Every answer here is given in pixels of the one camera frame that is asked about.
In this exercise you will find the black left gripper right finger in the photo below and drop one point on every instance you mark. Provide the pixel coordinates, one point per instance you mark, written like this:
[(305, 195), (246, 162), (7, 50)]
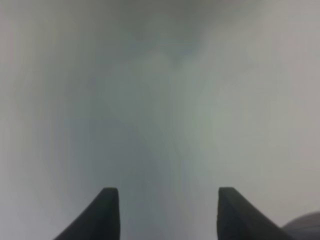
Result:
[(238, 219)]

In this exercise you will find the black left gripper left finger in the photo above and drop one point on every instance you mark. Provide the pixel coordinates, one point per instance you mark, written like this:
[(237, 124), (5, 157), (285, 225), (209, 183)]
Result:
[(99, 221)]

